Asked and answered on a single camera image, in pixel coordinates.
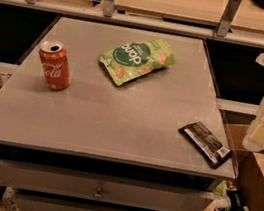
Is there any red coca-cola can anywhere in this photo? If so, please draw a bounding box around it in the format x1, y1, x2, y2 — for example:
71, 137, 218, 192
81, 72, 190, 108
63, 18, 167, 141
39, 41, 70, 91

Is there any black snack bar wrapper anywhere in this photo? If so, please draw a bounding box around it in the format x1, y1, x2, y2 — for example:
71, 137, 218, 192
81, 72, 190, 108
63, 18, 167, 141
178, 121, 232, 170

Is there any green snack bag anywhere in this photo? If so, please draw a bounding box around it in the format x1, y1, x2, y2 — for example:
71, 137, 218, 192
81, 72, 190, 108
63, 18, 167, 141
98, 38, 176, 86

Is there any upper grey drawer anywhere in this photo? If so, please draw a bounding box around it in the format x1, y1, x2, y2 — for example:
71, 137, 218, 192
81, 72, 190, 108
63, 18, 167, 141
0, 159, 213, 211

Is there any right metal bracket post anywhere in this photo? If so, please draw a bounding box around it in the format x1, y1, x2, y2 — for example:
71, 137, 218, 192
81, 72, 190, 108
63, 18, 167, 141
215, 0, 242, 37

